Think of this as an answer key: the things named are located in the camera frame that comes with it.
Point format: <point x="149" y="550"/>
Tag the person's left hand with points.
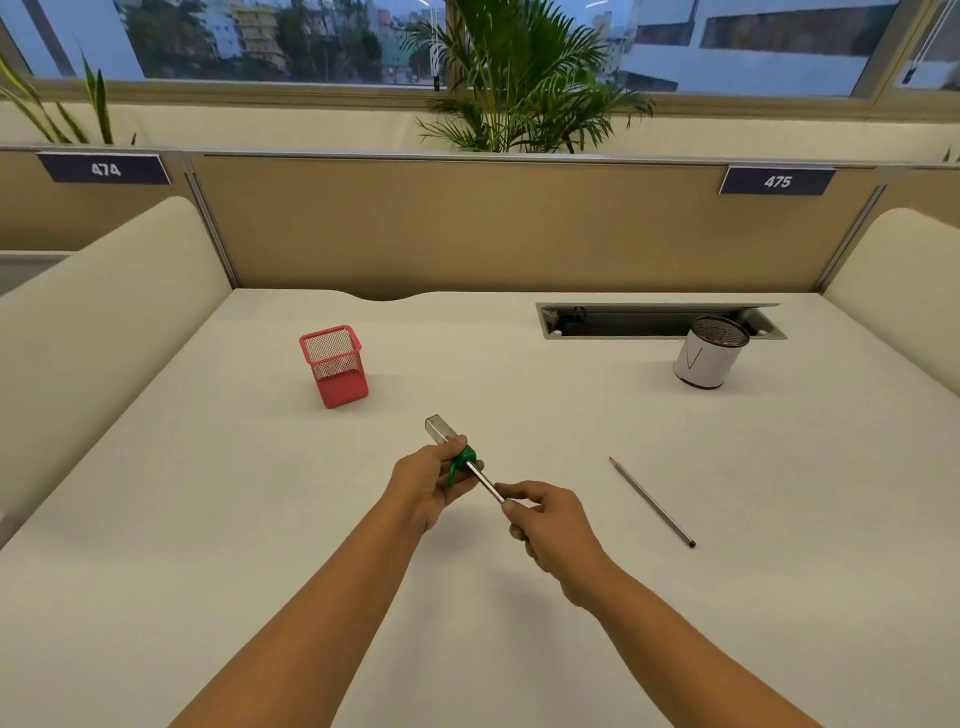
<point x="416" y="484"/>

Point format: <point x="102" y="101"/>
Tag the green palm plant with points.
<point x="525" y="82"/>

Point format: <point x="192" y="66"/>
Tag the green sharpener with clear case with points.
<point x="457" y="457"/>

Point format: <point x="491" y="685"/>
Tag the green long-leaf plant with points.
<point x="71" y="112"/>

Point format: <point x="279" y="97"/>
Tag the white round mesh pen holder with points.
<point x="709" y="356"/>

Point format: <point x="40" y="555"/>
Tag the dark blue number label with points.
<point x="105" y="169"/>
<point x="777" y="181"/>

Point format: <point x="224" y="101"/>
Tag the grey pencil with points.
<point x="652" y="502"/>
<point x="486" y="481"/>

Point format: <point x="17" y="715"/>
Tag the person's right hand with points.
<point x="559" y="529"/>

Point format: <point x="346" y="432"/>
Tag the person's right forearm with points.
<point x="675" y="660"/>

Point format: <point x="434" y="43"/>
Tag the person's left forearm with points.
<point x="315" y="622"/>

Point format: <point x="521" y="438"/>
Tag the person's right thumb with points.
<point x="521" y="491"/>

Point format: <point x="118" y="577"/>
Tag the grey framed window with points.
<point x="750" y="45"/>

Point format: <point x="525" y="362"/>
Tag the beige desk partition panel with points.
<point x="45" y="210"/>
<point x="525" y="225"/>
<point x="922" y="193"/>

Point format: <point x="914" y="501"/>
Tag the person's left thumb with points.
<point x="444" y="448"/>

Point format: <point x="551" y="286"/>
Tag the pink mesh pen holder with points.
<point x="335" y="367"/>

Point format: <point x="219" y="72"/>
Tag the white curved side divider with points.
<point x="900" y="292"/>
<point x="97" y="345"/>

